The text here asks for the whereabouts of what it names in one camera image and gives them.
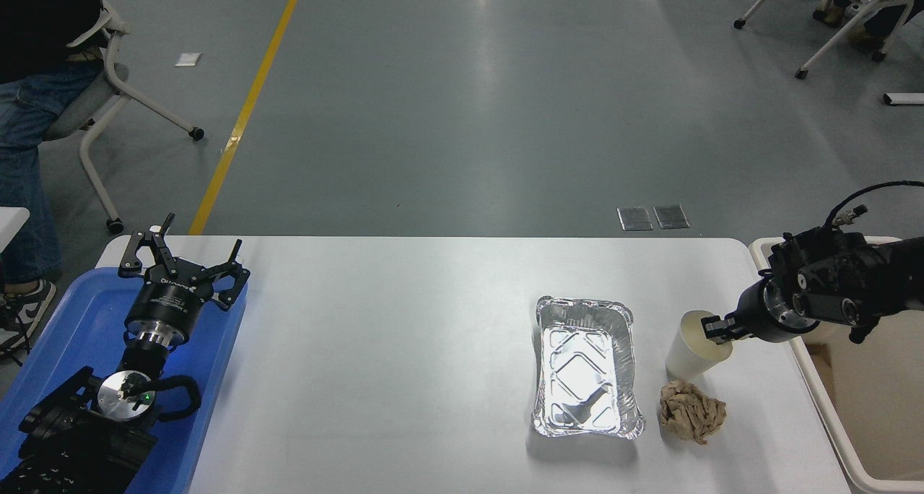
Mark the blue plastic tray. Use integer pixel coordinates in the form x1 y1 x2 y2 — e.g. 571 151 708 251
0 266 248 494

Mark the small white table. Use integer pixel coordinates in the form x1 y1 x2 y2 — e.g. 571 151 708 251
0 207 31 254

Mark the crumpled tan paper ball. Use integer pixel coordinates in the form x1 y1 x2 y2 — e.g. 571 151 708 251
658 381 727 445

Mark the white wheeled chair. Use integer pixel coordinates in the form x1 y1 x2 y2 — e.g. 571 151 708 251
733 0 924 80
42 0 205 235

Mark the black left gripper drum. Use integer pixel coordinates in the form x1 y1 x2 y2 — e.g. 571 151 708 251
126 261 217 334

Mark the metal floor plate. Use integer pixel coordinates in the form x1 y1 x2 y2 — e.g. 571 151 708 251
653 204 691 230
617 207 654 232

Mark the cream paper cup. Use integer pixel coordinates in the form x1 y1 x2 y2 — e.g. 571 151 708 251
665 311 734 381

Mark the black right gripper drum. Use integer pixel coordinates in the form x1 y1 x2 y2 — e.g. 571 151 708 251
732 280 782 343

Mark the rectangular foil tray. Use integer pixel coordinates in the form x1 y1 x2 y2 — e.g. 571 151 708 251
532 296 645 439

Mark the large pale plastic bin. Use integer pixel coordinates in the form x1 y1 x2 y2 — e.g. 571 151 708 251
749 235 924 494

